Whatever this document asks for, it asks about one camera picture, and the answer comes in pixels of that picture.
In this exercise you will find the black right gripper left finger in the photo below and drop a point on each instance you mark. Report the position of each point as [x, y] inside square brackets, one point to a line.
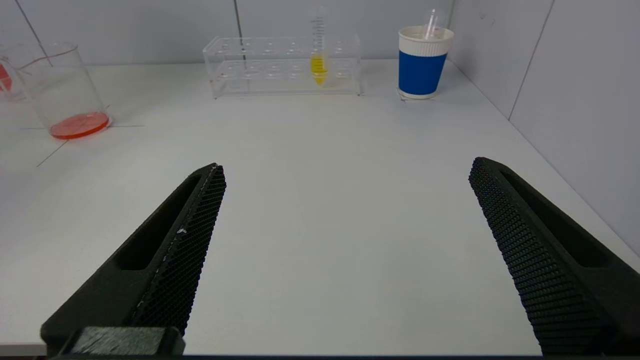
[170, 270]

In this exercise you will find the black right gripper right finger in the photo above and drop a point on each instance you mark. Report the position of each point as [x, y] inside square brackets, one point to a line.
[560, 280]

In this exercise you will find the clear glass beaker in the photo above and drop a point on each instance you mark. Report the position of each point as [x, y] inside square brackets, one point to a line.
[75, 110]

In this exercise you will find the clear acrylic test tube rack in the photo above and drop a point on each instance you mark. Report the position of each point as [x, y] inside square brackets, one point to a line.
[15, 92]
[260, 75]

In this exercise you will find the yellow pigment test tube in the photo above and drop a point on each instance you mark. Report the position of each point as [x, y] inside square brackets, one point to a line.
[319, 67]

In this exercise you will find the blue white paper cup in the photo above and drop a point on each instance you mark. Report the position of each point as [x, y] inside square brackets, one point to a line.
[422, 70]

